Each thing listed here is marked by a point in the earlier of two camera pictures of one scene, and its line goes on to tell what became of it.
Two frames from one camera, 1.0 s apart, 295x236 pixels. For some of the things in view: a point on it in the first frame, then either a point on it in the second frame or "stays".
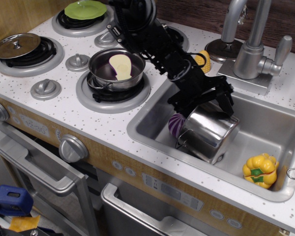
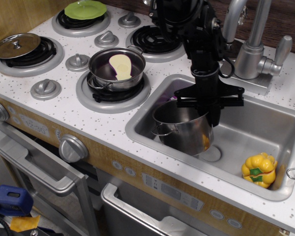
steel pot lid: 15,45 stays
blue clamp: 10,200 stays
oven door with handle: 58,188 stays
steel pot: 207,133 → 183,130
